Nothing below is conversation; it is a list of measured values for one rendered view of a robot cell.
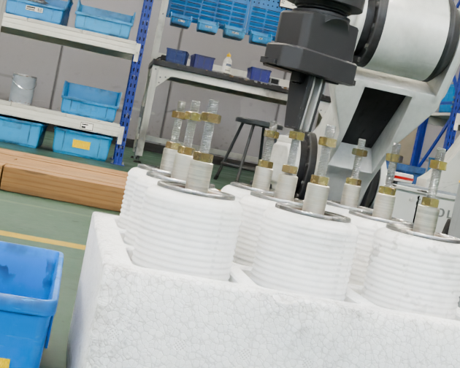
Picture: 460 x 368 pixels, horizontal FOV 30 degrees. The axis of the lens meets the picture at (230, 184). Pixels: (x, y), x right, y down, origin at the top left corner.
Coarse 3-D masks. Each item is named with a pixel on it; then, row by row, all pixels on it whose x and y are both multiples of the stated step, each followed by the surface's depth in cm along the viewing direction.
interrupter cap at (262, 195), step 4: (252, 192) 94; (256, 192) 96; (260, 192) 97; (264, 192) 98; (256, 196) 93; (260, 196) 92; (264, 196) 92; (268, 196) 92; (272, 196) 97; (272, 200) 92; (276, 200) 91; (280, 200) 91; (284, 200) 91; (296, 200) 97; (300, 200) 98; (296, 204) 92; (300, 204) 92
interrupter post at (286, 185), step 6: (282, 174) 94; (282, 180) 94; (288, 180) 94; (294, 180) 94; (276, 186) 95; (282, 186) 94; (288, 186) 94; (294, 186) 94; (276, 192) 95; (282, 192) 94; (288, 192) 94; (294, 192) 95; (282, 198) 94; (288, 198) 94
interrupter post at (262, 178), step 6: (258, 168) 106; (264, 168) 105; (258, 174) 106; (264, 174) 105; (270, 174) 106; (258, 180) 106; (264, 180) 106; (270, 180) 106; (252, 186) 106; (258, 186) 106; (264, 186) 106
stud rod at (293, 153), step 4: (292, 140) 94; (296, 140) 94; (292, 144) 94; (296, 144) 94; (292, 148) 94; (296, 148) 94; (292, 152) 94; (296, 152) 94; (288, 156) 95; (292, 156) 94; (288, 160) 95; (292, 160) 94; (288, 164) 94; (292, 164) 94
